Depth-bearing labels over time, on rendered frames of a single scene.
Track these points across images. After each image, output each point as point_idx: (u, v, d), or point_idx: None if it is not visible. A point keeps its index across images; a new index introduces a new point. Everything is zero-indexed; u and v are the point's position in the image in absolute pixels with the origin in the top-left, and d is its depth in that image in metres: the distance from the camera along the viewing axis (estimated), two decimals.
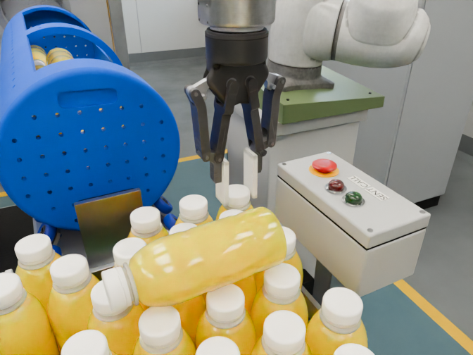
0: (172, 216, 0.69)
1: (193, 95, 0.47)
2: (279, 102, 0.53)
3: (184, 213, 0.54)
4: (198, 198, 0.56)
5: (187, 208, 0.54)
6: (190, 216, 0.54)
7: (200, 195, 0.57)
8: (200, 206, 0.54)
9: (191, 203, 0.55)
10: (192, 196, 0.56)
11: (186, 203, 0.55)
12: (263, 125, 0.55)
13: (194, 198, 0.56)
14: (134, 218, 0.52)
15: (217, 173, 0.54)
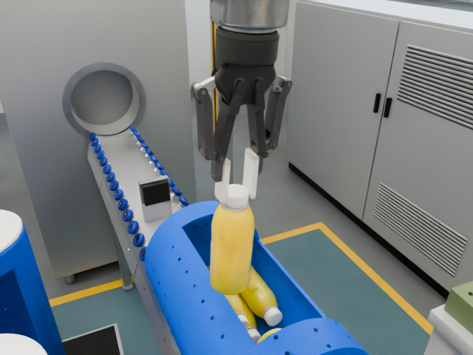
0: None
1: (200, 93, 0.47)
2: (284, 105, 0.53)
3: None
4: None
5: None
6: None
7: None
8: None
9: None
10: None
11: None
12: (267, 127, 0.55)
13: None
14: None
15: (217, 172, 0.54)
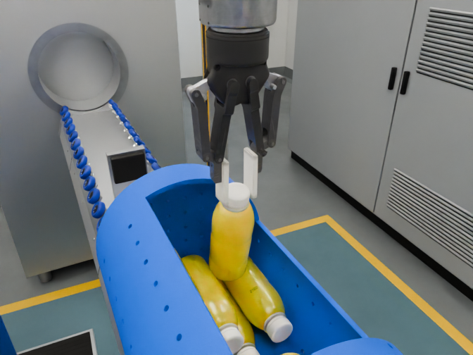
0: None
1: (193, 96, 0.47)
2: (280, 103, 0.53)
3: None
4: None
5: None
6: None
7: None
8: None
9: None
10: None
11: None
12: (264, 125, 0.55)
13: None
14: None
15: (217, 173, 0.54)
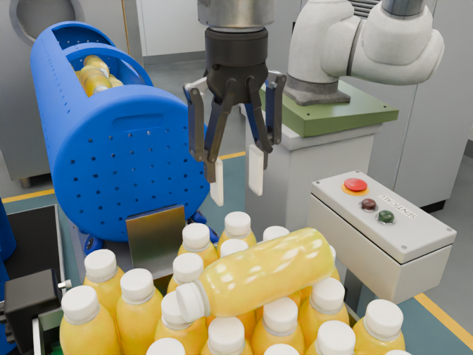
0: (209, 229, 0.74)
1: (191, 93, 0.47)
2: (282, 99, 0.53)
3: (230, 229, 0.59)
4: (242, 215, 0.61)
5: (233, 225, 0.59)
6: (236, 232, 0.59)
7: (243, 212, 0.62)
8: (244, 222, 0.59)
9: (236, 220, 0.60)
10: (236, 213, 0.62)
11: (231, 220, 0.60)
12: (268, 122, 0.55)
13: (238, 215, 0.61)
14: (186, 234, 0.57)
15: (210, 173, 0.54)
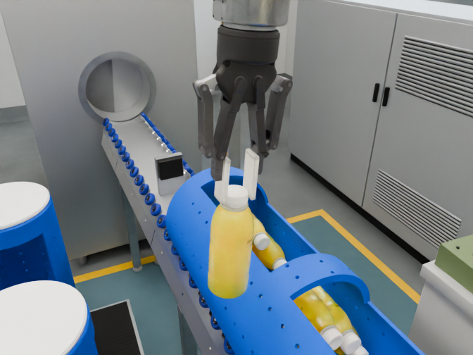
0: None
1: (201, 89, 0.47)
2: (285, 105, 0.53)
3: (227, 200, 0.56)
4: (240, 188, 0.58)
5: (231, 195, 0.56)
6: (232, 203, 0.56)
7: (241, 185, 0.59)
8: (242, 194, 0.57)
9: (234, 191, 0.57)
10: (234, 185, 0.59)
11: (229, 191, 0.57)
12: (267, 127, 0.56)
13: (236, 188, 0.58)
14: None
15: (217, 171, 0.54)
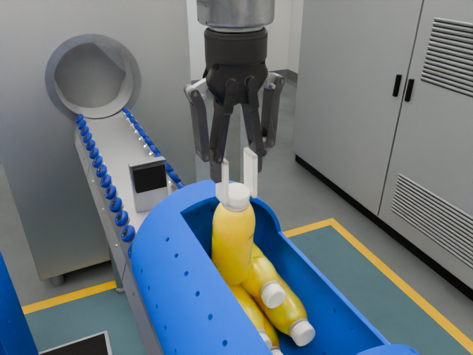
0: None
1: (192, 95, 0.47)
2: (279, 102, 0.53)
3: (229, 201, 0.57)
4: (241, 187, 0.58)
5: (232, 197, 0.56)
6: (234, 205, 0.57)
7: (242, 184, 0.59)
8: (243, 196, 0.57)
9: (235, 192, 0.57)
10: (235, 184, 0.59)
11: (230, 192, 0.57)
12: (263, 125, 0.55)
13: (237, 187, 0.58)
14: None
15: (217, 173, 0.54)
